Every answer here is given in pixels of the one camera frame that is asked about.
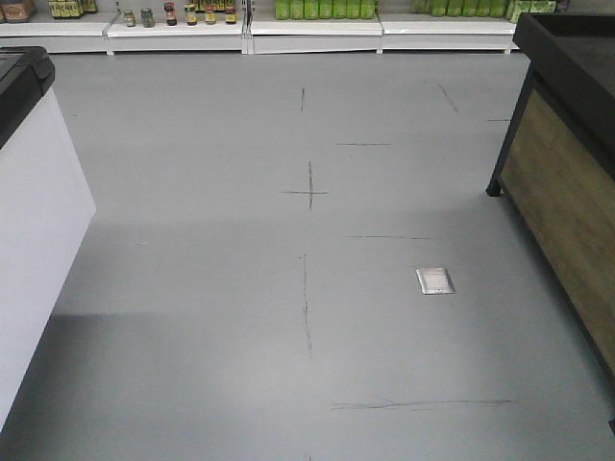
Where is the dark-lidded glass jar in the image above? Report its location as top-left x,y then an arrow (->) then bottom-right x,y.
140,8 -> 156,28

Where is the metal floor socket plate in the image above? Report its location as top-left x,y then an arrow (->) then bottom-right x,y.
416,267 -> 455,295

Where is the white store shelf unit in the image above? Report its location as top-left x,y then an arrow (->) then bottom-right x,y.
1,1 -> 516,56

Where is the row of green bottles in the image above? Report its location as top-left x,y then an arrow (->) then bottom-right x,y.
273,0 -> 378,20

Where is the dark sauce jar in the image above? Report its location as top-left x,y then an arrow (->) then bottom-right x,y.
184,3 -> 198,27

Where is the white chest freezer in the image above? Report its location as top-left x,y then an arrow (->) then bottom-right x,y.
1,46 -> 96,417

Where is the black wooden fruit display table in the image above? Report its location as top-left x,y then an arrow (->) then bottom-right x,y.
485,12 -> 615,381

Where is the green-lidded glass jar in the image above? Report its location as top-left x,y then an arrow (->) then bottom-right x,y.
123,10 -> 136,28

